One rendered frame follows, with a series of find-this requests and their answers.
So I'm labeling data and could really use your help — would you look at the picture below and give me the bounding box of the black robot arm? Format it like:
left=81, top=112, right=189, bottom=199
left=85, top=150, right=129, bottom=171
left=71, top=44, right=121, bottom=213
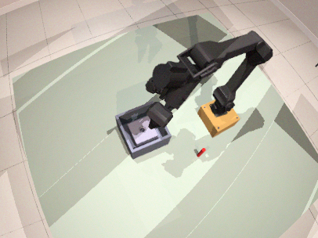
left=145, top=31, right=273, bottom=117

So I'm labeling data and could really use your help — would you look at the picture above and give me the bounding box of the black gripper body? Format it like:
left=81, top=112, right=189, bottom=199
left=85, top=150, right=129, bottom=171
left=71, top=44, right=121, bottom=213
left=146, top=88, right=191, bottom=128

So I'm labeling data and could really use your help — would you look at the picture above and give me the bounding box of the red peg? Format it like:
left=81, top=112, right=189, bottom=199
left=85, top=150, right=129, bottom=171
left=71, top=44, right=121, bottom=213
left=197, top=148, right=206, bottom=157

